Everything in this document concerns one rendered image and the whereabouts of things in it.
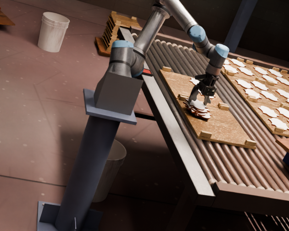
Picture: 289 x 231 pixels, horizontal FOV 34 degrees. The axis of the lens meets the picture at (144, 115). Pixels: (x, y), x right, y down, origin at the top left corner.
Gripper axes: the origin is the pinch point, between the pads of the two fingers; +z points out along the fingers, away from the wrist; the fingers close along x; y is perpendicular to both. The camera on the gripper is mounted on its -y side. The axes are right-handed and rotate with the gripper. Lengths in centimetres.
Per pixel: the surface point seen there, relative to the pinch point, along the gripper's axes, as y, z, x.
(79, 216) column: 1, 84, -45
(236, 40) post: -382, 61, 281
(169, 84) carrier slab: -34.2, 5.9, -0.8
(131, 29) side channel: -129, 5, 4
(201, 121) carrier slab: 9.8, 5.9, 0.9
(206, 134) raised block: 26.4, 3.9, -4.8
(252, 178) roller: 56, 8, 8
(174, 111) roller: -2.0, 7.8, -10.0
